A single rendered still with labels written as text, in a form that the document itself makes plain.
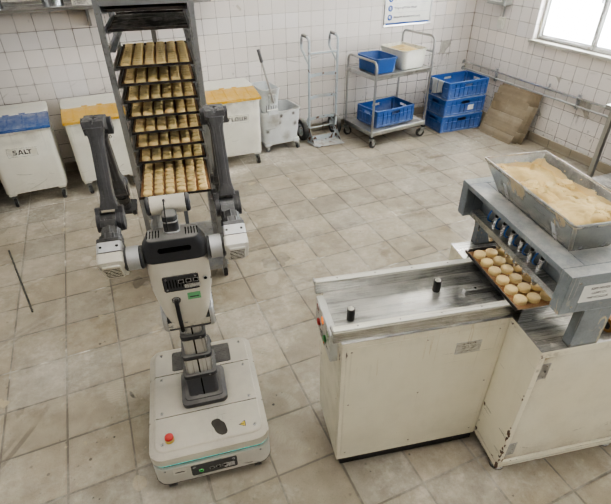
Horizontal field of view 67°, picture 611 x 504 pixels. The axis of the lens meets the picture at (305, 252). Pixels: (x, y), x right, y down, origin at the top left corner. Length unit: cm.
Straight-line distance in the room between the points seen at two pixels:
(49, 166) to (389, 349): 377
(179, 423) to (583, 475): 188
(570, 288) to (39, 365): 277
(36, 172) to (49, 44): 119
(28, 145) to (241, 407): 327
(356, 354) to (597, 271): 85
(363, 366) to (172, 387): 102
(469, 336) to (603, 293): 49
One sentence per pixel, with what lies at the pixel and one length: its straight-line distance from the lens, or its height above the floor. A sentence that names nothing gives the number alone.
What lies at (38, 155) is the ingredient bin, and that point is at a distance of 482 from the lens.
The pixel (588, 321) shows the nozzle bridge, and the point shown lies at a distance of 191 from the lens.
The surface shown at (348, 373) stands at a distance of 187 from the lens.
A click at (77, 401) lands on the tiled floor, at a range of 292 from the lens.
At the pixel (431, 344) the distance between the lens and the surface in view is 191.
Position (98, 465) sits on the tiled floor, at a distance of 263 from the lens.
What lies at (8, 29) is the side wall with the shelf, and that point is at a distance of 523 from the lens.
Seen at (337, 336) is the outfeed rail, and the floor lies 87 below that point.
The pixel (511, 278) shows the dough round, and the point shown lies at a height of 92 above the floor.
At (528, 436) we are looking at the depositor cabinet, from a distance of 237.
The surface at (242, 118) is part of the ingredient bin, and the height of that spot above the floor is 52.
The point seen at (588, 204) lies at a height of 130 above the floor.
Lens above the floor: 210
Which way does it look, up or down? 35 degrees down
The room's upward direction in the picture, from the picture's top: 1 degrees counter-clockwise
